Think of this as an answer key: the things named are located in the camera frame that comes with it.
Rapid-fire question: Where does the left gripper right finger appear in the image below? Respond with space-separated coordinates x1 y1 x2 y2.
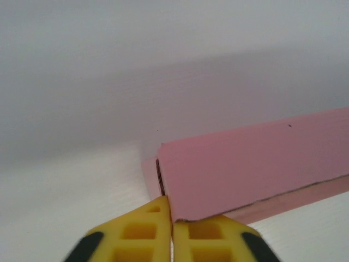
171 215 284 262

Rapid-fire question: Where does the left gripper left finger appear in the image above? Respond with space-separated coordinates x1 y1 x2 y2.
63 195 172 262

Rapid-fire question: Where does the pink paper box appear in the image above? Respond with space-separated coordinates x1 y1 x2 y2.
141 106 349 225

